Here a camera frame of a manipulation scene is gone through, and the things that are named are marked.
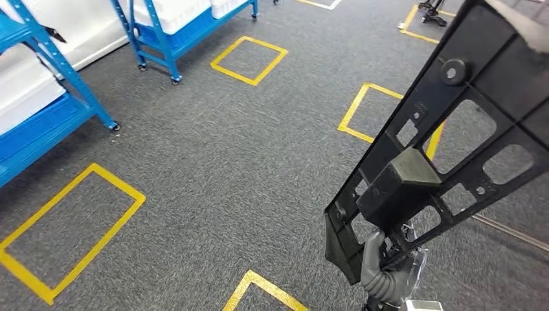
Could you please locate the black tripod stand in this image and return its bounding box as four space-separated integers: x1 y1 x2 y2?
418 0 449 27

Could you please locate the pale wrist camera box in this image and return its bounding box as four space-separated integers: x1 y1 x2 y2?
405 299 445 311

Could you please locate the yellow floor tape square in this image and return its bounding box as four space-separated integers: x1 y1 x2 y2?
337 82 447 162
222 269 309 311
398 4 458 45
210 36 289 87

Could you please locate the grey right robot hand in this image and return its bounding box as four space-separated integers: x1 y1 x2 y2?
360 223 430 308

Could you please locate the blue plastic bin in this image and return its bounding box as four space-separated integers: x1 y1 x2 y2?
0 92 97 166
136 5 254 51

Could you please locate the black plastic panel part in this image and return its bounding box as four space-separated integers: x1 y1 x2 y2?
324 0 549 287

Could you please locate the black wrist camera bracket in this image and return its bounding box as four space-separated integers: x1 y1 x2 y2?
362 300 409 311

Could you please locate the black plastic strip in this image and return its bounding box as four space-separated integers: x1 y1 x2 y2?
41 25 68 44

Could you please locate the blue metal shelf rack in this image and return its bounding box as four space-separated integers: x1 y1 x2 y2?
0 0 122 190
108 0 260 86

